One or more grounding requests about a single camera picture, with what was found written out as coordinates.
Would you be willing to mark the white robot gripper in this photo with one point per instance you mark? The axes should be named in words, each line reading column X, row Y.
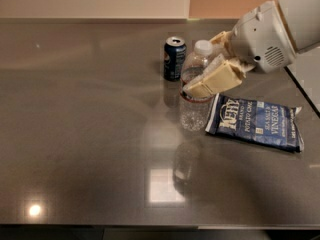
column 261, row 37

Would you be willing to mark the clear plastic water bottle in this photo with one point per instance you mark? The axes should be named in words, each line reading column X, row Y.
column 194, row 110

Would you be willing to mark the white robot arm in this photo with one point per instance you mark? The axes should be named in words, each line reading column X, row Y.
column 302, row 22

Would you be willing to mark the blue pepsi can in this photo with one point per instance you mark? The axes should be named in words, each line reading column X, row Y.
column 174, row 57

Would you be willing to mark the blue kettle chips bag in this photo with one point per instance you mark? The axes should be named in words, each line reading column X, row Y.
column 255, row 121

